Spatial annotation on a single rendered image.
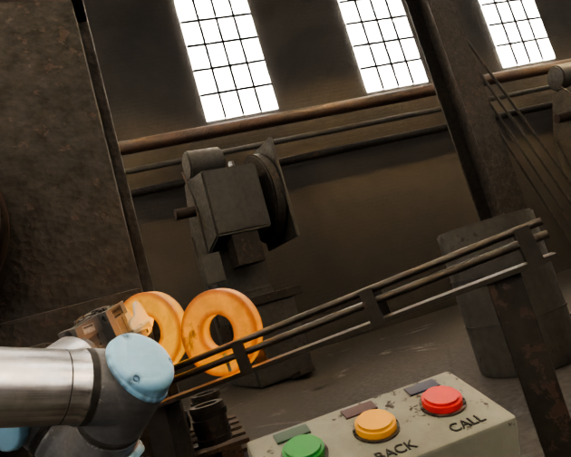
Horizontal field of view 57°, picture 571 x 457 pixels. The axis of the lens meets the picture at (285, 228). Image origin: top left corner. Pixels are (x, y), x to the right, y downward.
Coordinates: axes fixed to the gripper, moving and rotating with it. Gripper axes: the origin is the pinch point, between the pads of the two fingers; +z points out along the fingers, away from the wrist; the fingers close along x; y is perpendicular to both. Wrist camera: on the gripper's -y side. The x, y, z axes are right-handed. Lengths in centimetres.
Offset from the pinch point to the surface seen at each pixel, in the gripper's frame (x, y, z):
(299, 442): -42, -5, -42
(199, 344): -11.2, -5.8, -3.5
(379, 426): -50, -7, -40
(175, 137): 257, 96, 538
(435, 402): -55, -7, -36
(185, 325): -9.1, -2.1, -2.4
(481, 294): -52, -92, 215
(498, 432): -60, -10, -38
